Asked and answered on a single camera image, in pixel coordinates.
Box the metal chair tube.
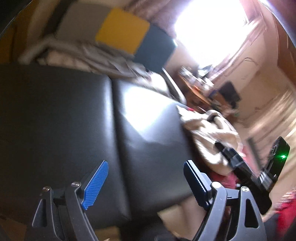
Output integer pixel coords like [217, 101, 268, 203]
[162, 68, 186, 103]

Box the black leather bench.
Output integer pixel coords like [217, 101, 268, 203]
[0, 62, 197, 230]

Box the colour-block padded backrest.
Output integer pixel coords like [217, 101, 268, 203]
[55, 5, 177, 73]

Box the patterned curtain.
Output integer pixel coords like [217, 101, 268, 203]
[125, 0, 192, 37]

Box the grey coat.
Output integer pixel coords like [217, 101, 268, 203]
[20, 37, 151, 78]

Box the wooden table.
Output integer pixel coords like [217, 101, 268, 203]
[178, 70, 232, 109]

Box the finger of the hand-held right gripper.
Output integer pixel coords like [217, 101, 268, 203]
[216, 142, 243, 171]

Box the bright window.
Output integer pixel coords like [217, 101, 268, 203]
[174, 0, 257, 67]

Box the beige garment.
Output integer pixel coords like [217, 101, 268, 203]
[178, 105, 245, 176]

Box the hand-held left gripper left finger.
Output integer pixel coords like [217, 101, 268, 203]
[32, 160, 109, 241]

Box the brown curtain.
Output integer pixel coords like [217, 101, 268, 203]
[215, 19, 270, 81]

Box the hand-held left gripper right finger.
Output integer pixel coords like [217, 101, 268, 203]
[183, 160, 267, 241]

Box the cluster of small table items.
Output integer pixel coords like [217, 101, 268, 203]
[179, 65, 215, 93]

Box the dark square object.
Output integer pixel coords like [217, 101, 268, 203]
[220, 81, 241, 109]

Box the red white knit item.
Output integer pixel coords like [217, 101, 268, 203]
[177, 105, 206, 114]

